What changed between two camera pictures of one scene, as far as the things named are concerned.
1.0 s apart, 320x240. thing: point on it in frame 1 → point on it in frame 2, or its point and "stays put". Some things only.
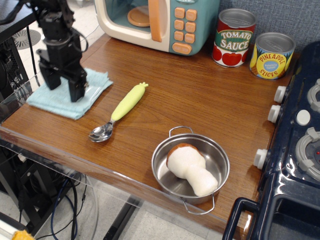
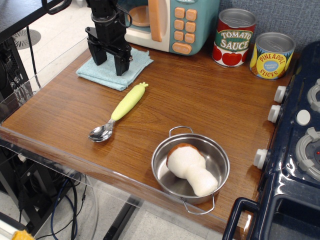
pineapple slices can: [272, 55] stays put
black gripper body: [65, 52] → [110, 32]
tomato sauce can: [233, 36] stays put
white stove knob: [279, 93] stays put
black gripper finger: [77, 85] → [122, 63]
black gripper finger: [51, 76] → [98, 52]
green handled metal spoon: [103, 132] stays put
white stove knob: [273, 113] stays put
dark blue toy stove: [288, 205] stays put
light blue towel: [58, 102] → [105, 75]
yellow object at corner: [22, 235] stays put
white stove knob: [259, 158] stays put
